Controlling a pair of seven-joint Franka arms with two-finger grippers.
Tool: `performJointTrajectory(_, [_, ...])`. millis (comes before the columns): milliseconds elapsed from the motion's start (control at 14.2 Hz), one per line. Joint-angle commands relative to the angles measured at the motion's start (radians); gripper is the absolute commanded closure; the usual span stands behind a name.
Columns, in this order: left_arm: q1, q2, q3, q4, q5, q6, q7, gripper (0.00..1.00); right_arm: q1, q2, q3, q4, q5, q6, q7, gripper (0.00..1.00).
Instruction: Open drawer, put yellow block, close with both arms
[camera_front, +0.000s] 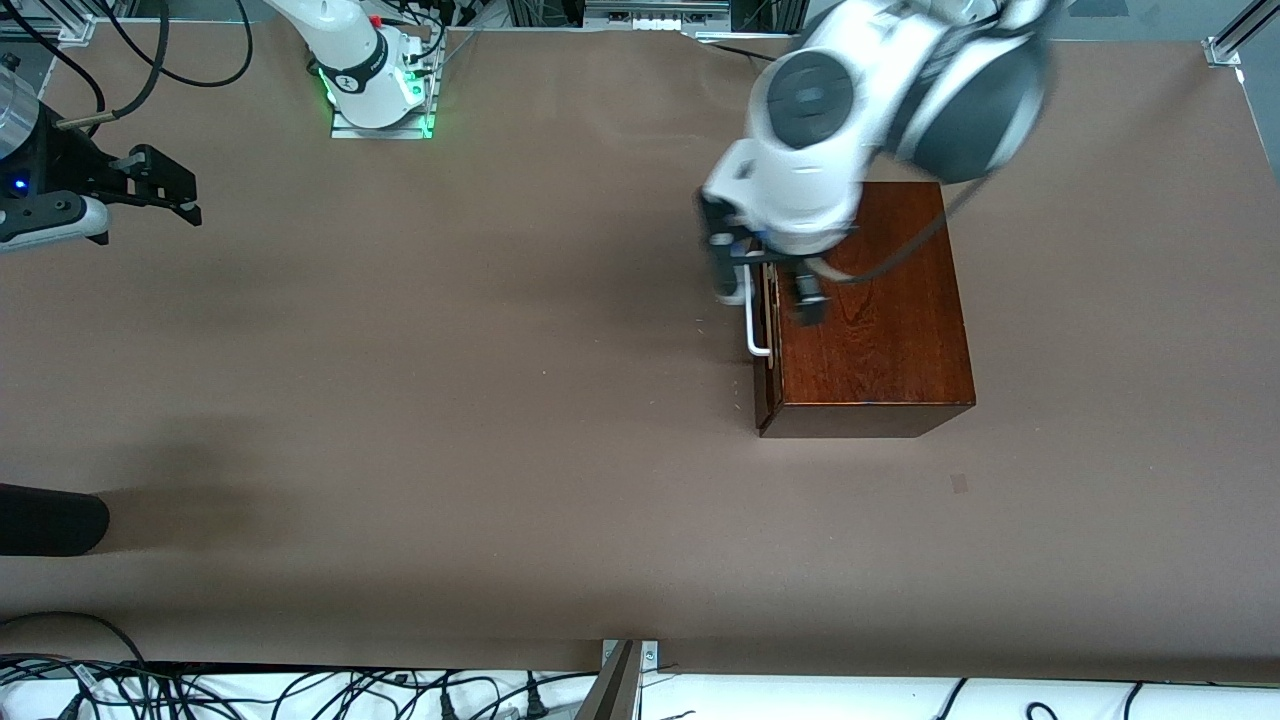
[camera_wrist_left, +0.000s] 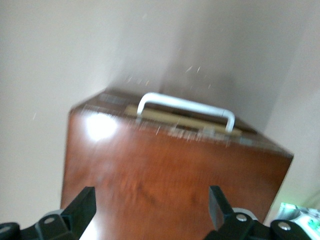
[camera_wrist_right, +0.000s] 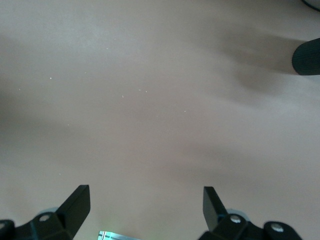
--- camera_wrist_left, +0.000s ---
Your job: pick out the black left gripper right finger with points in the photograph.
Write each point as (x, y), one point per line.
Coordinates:
(221, 215)

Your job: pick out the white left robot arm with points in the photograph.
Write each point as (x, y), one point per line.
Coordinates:
(310, 222)

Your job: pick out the dark brown wooden cabinet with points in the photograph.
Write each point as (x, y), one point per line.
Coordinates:
(162, 180)

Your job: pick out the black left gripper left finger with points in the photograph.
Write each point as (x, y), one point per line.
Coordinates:
(80, 215)

